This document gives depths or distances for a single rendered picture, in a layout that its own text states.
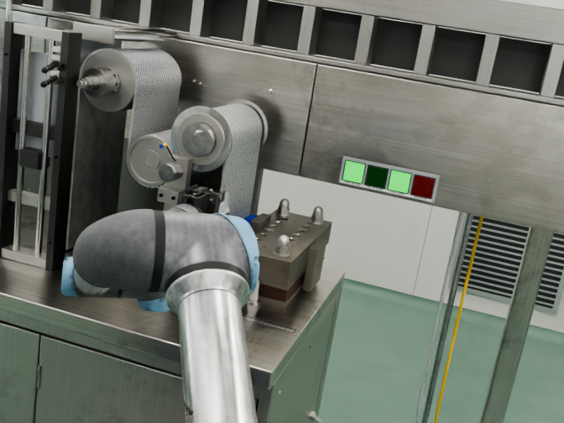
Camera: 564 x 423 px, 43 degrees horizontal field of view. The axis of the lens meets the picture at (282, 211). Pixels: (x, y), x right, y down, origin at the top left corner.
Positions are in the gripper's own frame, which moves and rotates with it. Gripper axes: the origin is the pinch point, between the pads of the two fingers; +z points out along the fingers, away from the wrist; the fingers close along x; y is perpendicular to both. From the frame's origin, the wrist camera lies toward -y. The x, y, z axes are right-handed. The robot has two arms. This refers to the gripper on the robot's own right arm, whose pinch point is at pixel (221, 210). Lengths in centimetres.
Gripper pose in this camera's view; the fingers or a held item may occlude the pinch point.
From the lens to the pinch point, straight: 165.2
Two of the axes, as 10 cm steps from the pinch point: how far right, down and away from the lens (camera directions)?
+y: 1.5, -9.5, -2.6
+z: 2.9, -2.1, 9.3
